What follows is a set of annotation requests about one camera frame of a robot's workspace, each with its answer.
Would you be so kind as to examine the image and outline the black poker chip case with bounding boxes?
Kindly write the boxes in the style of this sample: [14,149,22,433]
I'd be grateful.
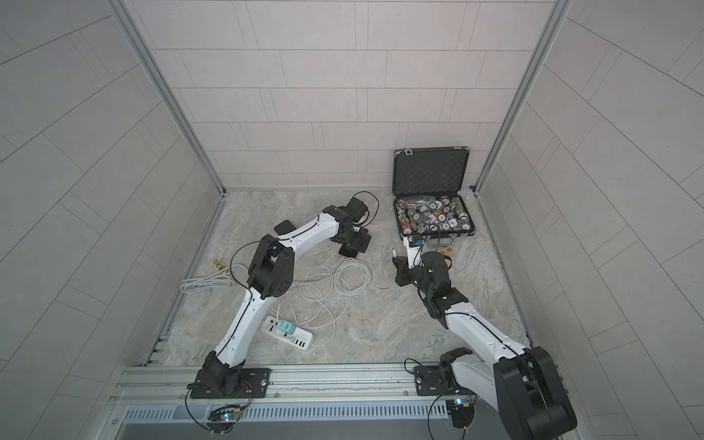
[392,147,476,248]

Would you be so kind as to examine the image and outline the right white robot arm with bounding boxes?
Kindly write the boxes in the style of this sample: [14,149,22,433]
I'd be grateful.
[392,251,578,439]

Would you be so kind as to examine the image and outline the teal charger adapter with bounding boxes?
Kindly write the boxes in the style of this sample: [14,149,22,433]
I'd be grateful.
[277,320,296,337]

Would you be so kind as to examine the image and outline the left green circuit board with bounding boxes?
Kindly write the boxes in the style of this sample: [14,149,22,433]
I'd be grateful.
[206,404,243,436]

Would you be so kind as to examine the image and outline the white charging cable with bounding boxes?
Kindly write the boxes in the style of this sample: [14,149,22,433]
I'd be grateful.
[268,250,400,348]

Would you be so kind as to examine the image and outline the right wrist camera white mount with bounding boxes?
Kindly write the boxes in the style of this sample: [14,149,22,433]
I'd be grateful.
[403,236,425,269]

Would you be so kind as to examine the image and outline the wooden letter block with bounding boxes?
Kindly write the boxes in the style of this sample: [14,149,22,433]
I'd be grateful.
[438,247,455,258]

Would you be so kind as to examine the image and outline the green circuit board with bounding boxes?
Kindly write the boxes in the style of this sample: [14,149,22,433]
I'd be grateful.
[206,404,243,436]
[445,399,476,430]

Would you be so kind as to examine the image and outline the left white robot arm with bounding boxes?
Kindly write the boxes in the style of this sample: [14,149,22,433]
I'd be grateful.
[199,196,370,388]

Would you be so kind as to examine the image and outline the white power strip cord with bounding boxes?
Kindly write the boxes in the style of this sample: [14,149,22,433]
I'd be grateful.
[180,257,265,320]

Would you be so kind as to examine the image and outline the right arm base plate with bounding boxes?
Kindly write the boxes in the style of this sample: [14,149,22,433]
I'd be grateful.
[412,365,475,397]

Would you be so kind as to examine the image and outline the black smartphone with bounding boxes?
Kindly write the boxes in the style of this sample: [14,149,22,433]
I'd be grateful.
[274,220,297,236]

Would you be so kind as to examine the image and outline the white power strip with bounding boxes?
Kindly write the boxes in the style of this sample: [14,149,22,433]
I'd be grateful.
[260,316,314,350]

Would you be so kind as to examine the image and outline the right green circuit board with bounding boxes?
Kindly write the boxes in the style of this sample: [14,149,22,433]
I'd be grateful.
[445,399,476,430]

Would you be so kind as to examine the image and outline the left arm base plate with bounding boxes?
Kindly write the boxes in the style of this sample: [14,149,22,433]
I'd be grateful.
[187,367,271,400]

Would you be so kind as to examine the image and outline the aluminium mounting rail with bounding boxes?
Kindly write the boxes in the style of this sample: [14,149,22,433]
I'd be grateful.
[106,359,570,406]

